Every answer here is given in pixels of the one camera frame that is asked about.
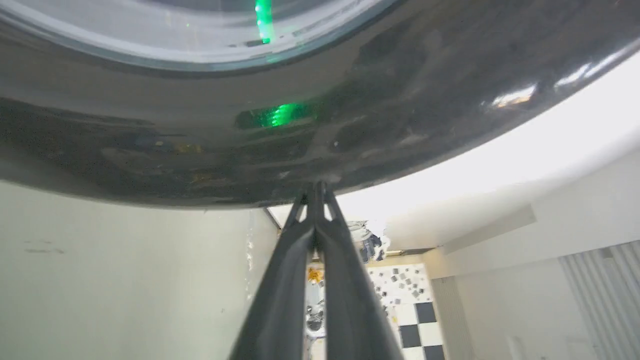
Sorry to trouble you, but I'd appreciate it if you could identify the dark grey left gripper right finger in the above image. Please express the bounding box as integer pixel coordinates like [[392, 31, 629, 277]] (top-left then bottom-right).
[[313, 181, 404, 360]]

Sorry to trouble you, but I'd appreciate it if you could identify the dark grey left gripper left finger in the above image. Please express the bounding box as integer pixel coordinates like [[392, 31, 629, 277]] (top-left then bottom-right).
[[229, 182, 318, 360]]

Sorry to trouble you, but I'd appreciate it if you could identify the black round washing machine door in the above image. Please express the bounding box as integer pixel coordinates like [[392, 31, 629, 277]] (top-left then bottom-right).
[[0, 0, 640, 209]]

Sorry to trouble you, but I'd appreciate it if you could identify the white washing machine body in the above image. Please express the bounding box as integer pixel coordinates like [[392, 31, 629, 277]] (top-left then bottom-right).
[[0, 181, 280, 360]]

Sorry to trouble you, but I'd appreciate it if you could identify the white panel with grey squares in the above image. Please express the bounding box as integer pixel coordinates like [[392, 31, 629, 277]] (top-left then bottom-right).
[[367, 263, 434, 307]]

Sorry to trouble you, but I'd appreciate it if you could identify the person in grey clothes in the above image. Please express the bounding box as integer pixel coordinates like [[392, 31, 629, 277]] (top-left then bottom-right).
[[348, 220, 391, 264]]

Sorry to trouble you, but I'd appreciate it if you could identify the black and white checkered panel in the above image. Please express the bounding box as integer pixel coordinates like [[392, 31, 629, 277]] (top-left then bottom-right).
[[393, 301, 446, 360]]

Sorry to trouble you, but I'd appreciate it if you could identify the grey pleated curtain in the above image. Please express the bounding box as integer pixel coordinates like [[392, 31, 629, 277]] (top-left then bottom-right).
[[558, 240, 640, 360]]

